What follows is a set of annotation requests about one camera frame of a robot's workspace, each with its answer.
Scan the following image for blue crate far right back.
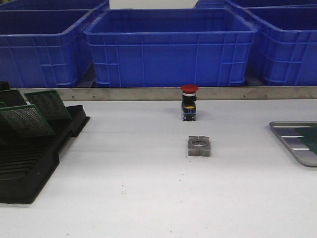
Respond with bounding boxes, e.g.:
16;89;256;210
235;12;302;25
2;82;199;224
194;0;317;8

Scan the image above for blue plastic crate centre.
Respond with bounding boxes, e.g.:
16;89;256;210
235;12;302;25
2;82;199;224
85;9;256;88

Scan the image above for blue plastic crate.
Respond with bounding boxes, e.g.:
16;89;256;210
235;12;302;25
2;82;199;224
0;9;94;88
244;6;317;86
85;9;256;88

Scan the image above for silver metal tray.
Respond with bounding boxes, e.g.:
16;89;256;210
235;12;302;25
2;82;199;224
269;121;317;167

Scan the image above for black slotted board rack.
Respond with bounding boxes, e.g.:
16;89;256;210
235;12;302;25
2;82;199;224
0;81;90;204

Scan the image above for green perfboard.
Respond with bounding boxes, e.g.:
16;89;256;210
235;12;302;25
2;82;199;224
296;127;317;143
0;89;27;107
24;90;72;121
0;104;55;138
299;137;317;155

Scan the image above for blue crate far left back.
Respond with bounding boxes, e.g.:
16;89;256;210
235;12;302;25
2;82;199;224
0;0;109;10

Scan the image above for steel shelf rail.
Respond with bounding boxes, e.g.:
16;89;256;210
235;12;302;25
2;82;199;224
8;85;317;102

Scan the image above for red emergency stop button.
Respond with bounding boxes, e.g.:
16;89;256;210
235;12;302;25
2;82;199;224
180;84;199;121

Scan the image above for blue plastic crate left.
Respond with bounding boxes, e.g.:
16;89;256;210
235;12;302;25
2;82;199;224
0;9;94;88

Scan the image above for blue plastic crate right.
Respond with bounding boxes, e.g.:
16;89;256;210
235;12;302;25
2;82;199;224
244;6;317;86

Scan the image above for grey metal clamp block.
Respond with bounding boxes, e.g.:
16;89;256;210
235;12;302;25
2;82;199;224
187;136;211;157

